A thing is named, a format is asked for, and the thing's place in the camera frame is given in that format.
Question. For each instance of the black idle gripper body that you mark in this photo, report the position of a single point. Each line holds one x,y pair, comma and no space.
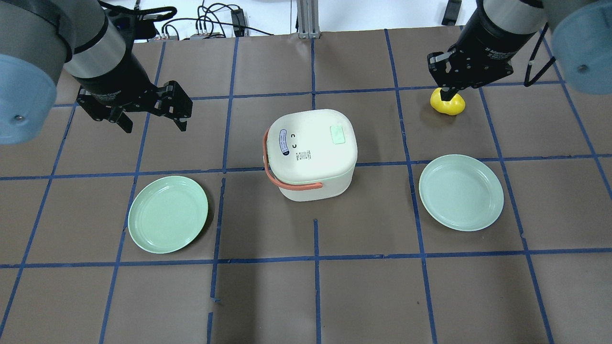
116,78

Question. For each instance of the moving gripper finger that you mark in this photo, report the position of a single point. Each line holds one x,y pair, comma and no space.
446,94

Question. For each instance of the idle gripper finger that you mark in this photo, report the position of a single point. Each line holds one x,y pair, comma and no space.
117,116
175,104

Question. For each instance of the black moving gripper body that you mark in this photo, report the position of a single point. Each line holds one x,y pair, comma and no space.
497,42

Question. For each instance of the green plate near moving arm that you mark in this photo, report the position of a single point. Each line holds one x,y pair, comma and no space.
461,192

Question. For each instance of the green plate near idle arm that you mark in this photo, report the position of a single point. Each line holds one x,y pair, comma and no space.
168,214

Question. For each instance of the idle silver robot arm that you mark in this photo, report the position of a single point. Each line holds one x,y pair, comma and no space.
92,41

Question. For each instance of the white rice cooker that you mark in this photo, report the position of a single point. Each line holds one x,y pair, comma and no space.
310,155

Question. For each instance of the yellow toy pepper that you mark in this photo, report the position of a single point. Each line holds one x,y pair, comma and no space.
452,107

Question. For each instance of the black power adapter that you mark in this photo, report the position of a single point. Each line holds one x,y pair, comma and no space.
239,25

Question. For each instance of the aluminium frame post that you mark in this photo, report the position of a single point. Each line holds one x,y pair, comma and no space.
308,19

